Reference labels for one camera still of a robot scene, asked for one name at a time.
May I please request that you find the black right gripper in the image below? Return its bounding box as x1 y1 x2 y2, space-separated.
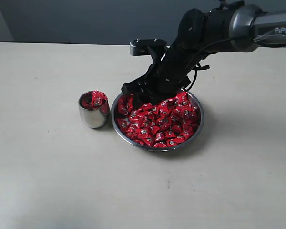
121 42 205 111

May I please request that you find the red candy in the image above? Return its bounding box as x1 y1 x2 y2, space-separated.
89 90 107 109
175 91 190 106
153 142 167 148
80 96 92 110

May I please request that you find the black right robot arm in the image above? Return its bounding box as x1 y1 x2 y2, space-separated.
122 0 286 108

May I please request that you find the metal bowl of red candies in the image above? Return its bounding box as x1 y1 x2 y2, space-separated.
111 91 204 152

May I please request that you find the stainless steel cup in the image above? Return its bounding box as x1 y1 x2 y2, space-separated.
78 91 110 129

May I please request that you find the red wrapped candy front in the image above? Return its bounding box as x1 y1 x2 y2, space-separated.
153 142 167 148

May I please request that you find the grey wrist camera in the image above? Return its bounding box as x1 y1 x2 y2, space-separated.
129 38 167 57

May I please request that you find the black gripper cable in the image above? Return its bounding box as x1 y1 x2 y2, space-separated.
183 35 244 91

